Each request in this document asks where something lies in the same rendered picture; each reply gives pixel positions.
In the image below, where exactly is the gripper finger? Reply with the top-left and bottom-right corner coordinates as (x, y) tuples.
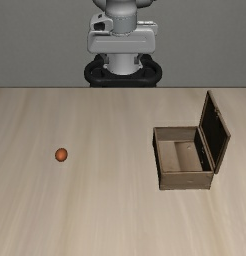
(133, 53), (144, 66)
(101, 53), (111, 66)

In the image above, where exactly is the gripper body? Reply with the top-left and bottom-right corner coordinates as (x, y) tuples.
(87, 12), (159, 55)

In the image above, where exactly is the brown wooden box lid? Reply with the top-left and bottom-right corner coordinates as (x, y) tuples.
(197, 89), (232, 175)

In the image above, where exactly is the brown egg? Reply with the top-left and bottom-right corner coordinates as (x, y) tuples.
(54, 147), (69, 163)

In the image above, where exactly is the brown wooden box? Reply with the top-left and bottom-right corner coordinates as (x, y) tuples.
(152, 125), (216, 191)

